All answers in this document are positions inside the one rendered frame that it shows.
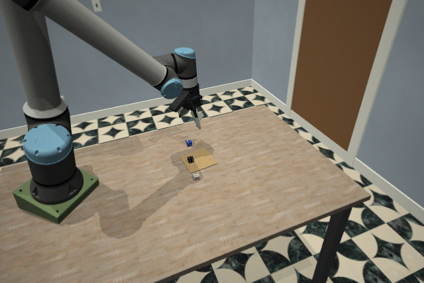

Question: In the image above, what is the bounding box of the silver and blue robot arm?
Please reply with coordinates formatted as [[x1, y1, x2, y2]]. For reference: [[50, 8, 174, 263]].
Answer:
[[0, 0, 197, 205]]

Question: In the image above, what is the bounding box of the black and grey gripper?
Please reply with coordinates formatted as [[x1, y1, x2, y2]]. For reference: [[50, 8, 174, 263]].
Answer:
[[178, 83, 204, 129]]

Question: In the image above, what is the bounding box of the tan square mat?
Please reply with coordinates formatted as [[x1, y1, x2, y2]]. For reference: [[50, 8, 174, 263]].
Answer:
[[180, 148, 217, 174]]

